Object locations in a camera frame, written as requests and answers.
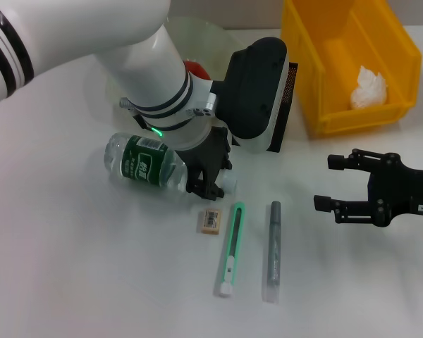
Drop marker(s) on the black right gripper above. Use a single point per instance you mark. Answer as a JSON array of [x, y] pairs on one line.
[[405, 190]]

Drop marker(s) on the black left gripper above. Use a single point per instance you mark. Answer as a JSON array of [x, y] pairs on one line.
[[204, 155]]

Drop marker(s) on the beige eraser with barcode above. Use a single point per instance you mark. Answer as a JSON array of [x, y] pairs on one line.
[[211, 221]]

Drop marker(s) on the green utility knife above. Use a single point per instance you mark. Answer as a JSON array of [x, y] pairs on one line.
[[232, 239]]

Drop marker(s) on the clear green-label water bottle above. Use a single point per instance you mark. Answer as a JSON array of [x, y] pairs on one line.
[[141, 165]]

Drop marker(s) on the black mesh pen holder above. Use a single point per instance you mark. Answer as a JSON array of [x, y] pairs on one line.
[[283, 116]]

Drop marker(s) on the white paper ball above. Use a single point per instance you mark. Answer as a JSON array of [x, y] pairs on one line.
[[368, 91]]

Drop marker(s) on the orange knitted toy fruit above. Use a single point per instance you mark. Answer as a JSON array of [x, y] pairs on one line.
[[197, 68]]

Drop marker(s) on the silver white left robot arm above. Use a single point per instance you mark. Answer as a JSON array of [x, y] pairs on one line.
[[127, 42]]

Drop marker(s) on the grey marker pen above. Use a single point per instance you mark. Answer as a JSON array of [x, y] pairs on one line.
[[275, 246]]

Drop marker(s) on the green wavy glass fruit bowl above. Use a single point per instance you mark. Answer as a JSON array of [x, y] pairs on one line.
[[215, 45]]

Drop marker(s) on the yellow plastic storage bin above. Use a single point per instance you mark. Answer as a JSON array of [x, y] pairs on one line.
[[317, 70]]

